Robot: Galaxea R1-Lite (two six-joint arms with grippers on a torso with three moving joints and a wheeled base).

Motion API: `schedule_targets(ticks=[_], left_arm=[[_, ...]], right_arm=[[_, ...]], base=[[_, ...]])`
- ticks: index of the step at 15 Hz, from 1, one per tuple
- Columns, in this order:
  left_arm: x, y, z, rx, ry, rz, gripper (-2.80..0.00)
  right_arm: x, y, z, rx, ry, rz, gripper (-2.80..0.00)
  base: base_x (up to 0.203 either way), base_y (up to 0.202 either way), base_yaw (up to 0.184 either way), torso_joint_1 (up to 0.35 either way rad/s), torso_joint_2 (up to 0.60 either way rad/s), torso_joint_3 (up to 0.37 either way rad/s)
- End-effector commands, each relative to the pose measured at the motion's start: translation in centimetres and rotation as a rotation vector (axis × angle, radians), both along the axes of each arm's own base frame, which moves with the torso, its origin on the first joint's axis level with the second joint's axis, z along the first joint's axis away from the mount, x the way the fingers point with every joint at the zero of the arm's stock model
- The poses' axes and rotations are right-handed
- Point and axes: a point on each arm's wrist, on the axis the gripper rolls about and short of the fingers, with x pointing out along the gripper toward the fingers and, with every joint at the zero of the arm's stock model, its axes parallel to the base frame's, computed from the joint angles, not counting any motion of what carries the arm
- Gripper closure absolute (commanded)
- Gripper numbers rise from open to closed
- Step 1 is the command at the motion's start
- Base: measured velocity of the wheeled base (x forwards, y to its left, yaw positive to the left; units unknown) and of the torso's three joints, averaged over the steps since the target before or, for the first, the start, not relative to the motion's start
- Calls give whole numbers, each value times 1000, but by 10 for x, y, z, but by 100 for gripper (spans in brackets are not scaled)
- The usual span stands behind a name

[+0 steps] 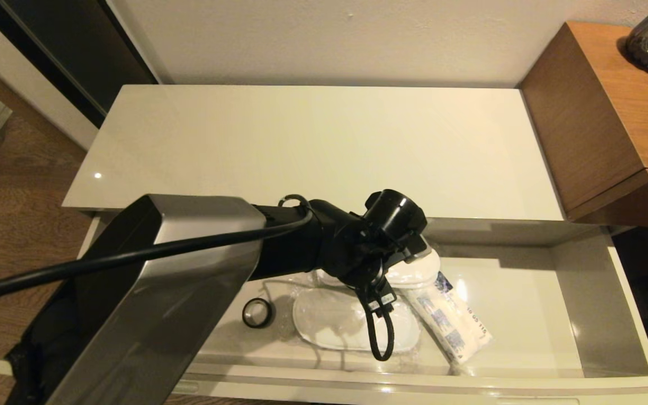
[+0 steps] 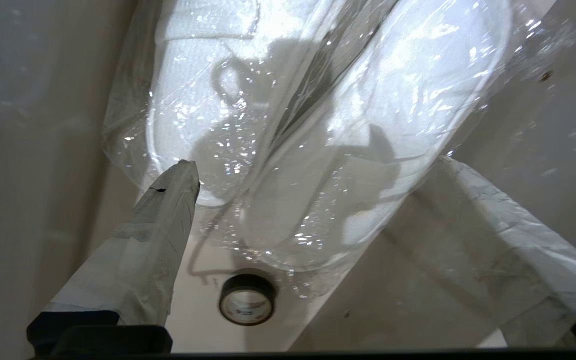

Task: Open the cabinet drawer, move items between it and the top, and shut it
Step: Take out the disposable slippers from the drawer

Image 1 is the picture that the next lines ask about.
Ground white slippers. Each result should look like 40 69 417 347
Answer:
313 241 443 291
292 284 421 354

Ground white blue printed tissue pack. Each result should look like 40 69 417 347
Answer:
402 272 494 366

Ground brown wooden side table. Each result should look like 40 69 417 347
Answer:
518 22 648 229

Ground dark sliding door panel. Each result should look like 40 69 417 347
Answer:
0 0 159 129

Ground white cabinet drawer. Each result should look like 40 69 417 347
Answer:
0 217 648 405

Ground black ring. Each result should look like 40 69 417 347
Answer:
242 298 276 330

